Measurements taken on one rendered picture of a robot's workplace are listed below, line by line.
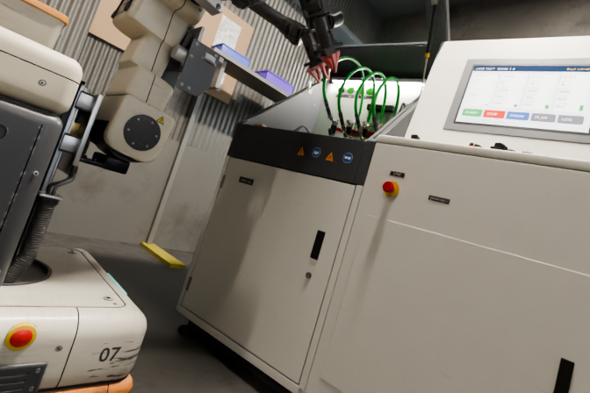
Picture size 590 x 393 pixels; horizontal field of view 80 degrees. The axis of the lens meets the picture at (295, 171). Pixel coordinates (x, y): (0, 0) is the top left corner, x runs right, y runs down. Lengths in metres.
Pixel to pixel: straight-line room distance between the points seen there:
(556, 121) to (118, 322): 1.43
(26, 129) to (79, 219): 2.15
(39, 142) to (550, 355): 1.23
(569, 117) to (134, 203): 2.76
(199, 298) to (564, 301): 1.25
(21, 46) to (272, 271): 0.99
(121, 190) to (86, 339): 2.12
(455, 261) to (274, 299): 0.64
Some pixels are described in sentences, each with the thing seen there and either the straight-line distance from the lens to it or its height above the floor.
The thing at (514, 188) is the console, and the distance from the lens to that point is 1.13.
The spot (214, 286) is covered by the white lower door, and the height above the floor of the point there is 0.24.
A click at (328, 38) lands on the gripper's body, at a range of 1.38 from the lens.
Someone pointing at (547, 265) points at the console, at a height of 0.70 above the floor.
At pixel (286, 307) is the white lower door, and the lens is 1.34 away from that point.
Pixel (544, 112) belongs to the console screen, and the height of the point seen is 1.21.
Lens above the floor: 0.64
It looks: 6 degrees up
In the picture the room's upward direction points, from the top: 17 degrees clockwise
